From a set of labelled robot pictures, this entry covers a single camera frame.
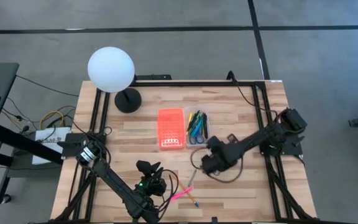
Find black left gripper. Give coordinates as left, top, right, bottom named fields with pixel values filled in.
left=135, top=160, right=168, bottom=198

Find blue handled scissors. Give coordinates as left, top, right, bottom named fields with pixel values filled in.
left=188, top=132, right=205, bottom=146

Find grey marker pen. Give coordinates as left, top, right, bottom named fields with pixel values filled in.
left=187, top=169, right=198, bottom=188

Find black pen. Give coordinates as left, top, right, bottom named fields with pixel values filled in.
left=201, top=112, right=209, bottom=140

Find blue highlighter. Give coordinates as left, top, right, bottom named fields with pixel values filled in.
left=193, top=119, right=203, bottom=138

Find pink highlighter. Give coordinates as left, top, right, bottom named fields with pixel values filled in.
left=169, top=185, right=195, bottom=203

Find green highlighter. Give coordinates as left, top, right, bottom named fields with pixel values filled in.
left=191, top=110, right=202, bottom=128

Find orange pencil blue eraser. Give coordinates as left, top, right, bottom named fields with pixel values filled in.
left=175, top=179, right=200, bottom=208

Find orange plastic box lid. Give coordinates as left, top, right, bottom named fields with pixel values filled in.
left=157, top=107, right=186, bottom=151

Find clear plastic supply box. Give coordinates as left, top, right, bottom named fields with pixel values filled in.
left=184, top=107, right=213, bottom=149

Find white printed paper box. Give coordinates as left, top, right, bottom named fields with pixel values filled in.
left=31, top=126, right=71, bottom=166

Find black power strip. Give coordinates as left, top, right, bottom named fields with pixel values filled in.
left=134, top=73, right=173, bottom=81

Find white globe lamp black base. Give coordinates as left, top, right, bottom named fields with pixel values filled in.
left=87, top=46, right=142, bottom=114

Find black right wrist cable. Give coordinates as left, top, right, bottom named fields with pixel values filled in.
left=190, top=147, right=245, bottom=184

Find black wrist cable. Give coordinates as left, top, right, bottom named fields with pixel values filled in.
left=190, top=147, right=245, bottom=184
left=158, top=169, right=180, bottom=218

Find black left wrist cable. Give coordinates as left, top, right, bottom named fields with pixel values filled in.
left=158, top=169, right=180, bottom=218

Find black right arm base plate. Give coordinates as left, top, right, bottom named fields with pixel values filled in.
left=257, top=130, right=304, bottom=158

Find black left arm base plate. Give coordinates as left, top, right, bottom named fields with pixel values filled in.
left=57, top=133, right=108, bottom=158

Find long black frame cable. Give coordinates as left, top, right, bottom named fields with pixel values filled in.
left=227, top=70, right=287, bottom=114

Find yellow floor cable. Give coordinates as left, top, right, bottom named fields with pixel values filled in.
left=39, top=110, right=65, bottom=130

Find black floor cable bundle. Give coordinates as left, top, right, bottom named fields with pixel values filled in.
left=1, top=96, right=42, bottom=135

